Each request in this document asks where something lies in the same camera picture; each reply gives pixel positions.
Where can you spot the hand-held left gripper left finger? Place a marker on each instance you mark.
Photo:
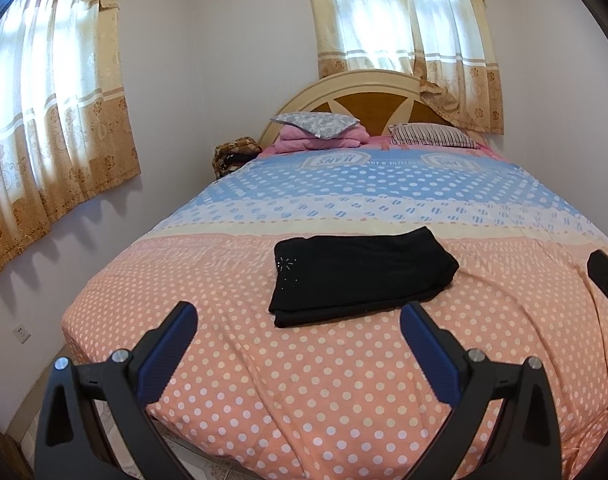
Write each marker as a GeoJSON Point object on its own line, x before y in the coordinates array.
{"type": "Point", "coordinates": [166, 355]}

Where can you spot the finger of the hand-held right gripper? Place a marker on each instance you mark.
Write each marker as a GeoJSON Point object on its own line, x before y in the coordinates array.
{"type": "Point", "coordinates": [606, 277]}

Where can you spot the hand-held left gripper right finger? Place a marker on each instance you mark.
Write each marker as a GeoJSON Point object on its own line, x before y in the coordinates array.
{"type": "Point", "coordinates": [431, 355]}

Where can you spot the black pants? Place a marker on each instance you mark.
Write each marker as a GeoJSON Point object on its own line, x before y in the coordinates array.
{"type": "Point", "coordinates": [359, 275]}

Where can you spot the polka dot bed blanket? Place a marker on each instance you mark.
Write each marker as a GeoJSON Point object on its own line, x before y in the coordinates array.
{"type": "Point", "coordinates": [334, 385]}

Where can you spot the brown patterned bag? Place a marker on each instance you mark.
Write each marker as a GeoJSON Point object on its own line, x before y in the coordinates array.
{"type": "Point", "coordinates": [234, 157]}

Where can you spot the striped pillow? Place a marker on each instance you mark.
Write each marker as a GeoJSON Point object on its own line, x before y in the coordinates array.
{"type": "Point", "coordinates": [434, 135]}

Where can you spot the pink bed sheet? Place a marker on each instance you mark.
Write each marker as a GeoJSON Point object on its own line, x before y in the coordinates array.
{"type": "Point", "coordinates": [271, 150]}

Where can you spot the pink folded blanket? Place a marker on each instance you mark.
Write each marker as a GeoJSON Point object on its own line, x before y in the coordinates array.
{"type": "Point", "coordinates": [334, 142]}

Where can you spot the beige floral window curtain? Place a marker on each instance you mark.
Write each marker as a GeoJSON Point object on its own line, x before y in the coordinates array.
{"type": "Point", "coordinates": [59, 135]}
{"type": "Point", "coordinates": [464, 80]}

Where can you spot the grey patterned pillow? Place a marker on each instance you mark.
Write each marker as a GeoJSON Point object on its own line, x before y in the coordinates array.
{"type": "Point", "coordinates": [319, 123]}

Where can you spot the cream and brown headboard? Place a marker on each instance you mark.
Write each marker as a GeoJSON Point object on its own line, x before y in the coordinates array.
{"type": "Point", "coordinates": [369, 102]}

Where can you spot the white wall socket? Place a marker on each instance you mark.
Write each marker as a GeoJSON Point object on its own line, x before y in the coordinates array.
{"type": "Point", "coordinates": [21, 333]}

